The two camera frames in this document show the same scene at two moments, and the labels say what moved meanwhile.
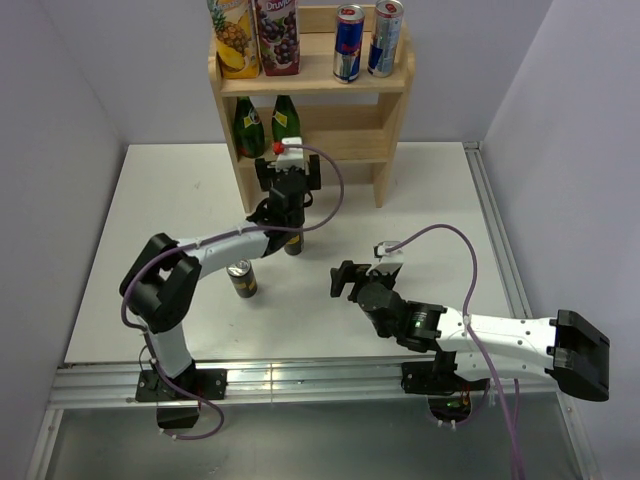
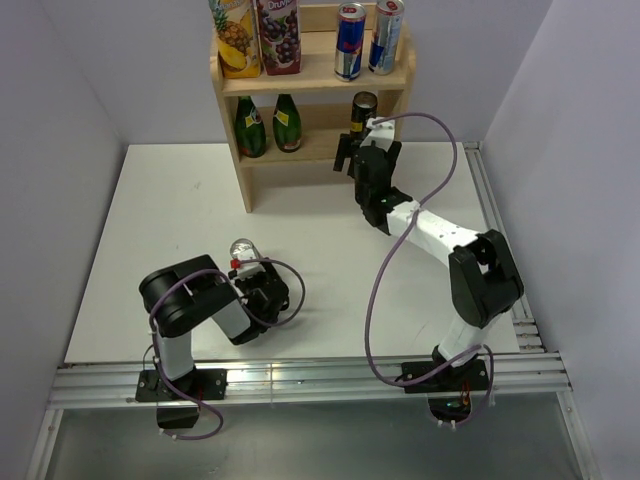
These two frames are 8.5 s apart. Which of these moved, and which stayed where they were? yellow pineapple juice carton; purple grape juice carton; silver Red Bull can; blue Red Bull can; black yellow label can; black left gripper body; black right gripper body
Moved: black right gripper body; black left gripper body; black yellow label can
Stayed: blue Red Bull can; purple grape juice carton; silver Red Bull can; yellow pineapple juice carton
